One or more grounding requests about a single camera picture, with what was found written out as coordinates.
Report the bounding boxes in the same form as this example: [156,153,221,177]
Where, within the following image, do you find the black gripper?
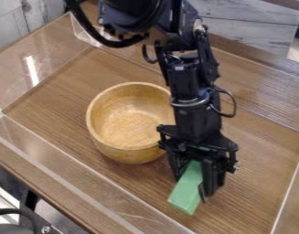
[155,101,241,204]

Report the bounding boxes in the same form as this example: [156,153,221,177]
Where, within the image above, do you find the green rectangular block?
[167,161,203,215]

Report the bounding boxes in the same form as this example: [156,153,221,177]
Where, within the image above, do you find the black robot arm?
[64,0,238,199]

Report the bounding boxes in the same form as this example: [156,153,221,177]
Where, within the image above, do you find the brown wooden bowl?
[86,82,174,165]

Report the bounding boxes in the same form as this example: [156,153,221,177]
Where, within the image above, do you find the black metal table frame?
[20,190,63,234]

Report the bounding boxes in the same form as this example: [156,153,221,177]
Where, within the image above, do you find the clear acrylic tray wall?
[0,16,299,234]

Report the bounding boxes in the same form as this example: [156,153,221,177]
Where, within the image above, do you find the clear acrylic corner bracket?
[71,16,103,48]

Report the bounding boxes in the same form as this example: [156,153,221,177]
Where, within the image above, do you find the black cable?
[0,207,36,234]

